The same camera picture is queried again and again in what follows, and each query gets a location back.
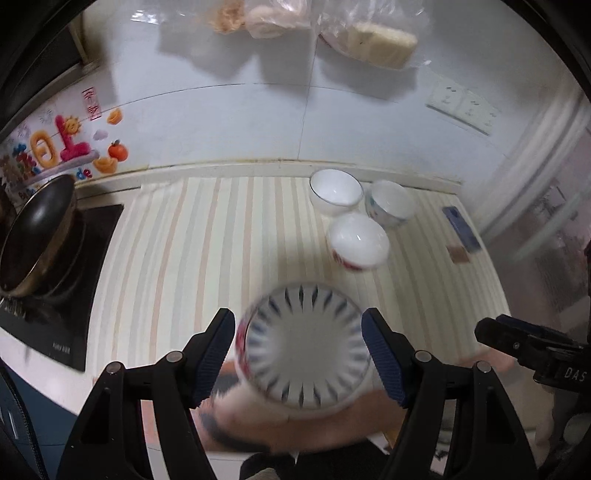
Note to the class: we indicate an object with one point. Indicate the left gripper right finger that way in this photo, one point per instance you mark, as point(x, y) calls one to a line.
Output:
point(393, 356)

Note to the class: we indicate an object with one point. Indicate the white plate blue ray pattern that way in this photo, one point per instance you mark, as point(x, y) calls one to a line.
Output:
point(299, 349)

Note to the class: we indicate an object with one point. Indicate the brown label on mat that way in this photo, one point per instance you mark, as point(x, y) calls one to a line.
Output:
point(458, 254)

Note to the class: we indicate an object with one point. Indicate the white bowl blue floral pattern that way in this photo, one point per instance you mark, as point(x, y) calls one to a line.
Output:
point(389, 204)

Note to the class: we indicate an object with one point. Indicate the colourful cartoon wall sticker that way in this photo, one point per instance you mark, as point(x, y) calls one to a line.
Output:
point(78, 132)

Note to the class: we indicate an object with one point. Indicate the plastic bag with bread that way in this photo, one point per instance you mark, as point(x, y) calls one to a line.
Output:
point(386, 34)

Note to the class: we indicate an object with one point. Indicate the white bowl red pattern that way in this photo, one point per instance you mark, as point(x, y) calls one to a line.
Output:
point(358, 242)

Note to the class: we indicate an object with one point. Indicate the white wall socket panel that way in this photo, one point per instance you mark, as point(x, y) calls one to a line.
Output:
point(458, 102)

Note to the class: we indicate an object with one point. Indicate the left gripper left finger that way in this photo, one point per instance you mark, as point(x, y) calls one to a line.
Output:
point(204, 355)

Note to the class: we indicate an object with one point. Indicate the dark frying pan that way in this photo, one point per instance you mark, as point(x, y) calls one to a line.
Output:
point(44, 241)

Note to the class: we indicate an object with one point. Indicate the white bowl dark rim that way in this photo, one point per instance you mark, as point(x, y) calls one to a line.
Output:
point(334, 192)

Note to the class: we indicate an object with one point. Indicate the blue smartphone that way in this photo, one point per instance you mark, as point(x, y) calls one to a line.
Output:
point(462, 229)

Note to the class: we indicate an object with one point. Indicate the black induction cooktop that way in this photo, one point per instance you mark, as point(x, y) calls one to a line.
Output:
point(55, 323)

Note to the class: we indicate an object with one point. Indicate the plastic bag with buns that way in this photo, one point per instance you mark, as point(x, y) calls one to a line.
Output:
point(261, 19)

